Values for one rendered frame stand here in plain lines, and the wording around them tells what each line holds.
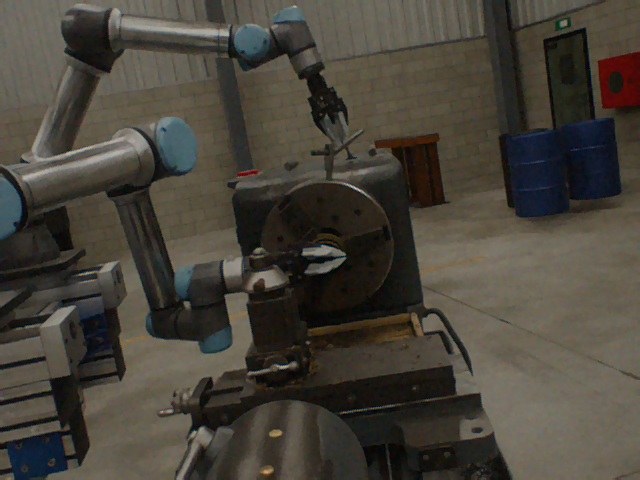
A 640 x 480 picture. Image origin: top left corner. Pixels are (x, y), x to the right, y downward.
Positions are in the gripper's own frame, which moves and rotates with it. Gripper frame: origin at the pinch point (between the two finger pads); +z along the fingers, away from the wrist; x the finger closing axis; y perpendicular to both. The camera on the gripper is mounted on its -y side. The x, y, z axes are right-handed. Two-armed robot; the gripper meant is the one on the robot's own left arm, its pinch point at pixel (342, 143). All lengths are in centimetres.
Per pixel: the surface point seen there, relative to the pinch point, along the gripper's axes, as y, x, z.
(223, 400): 76, -32, 28
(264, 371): 77, -24, 26
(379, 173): 2.6, 5.5, 10.6
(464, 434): 88, 1, 42
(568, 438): -83, 33, 143
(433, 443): 89, -4, 41
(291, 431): 133, -10, 15
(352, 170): 1.2, -0.5, 7.2
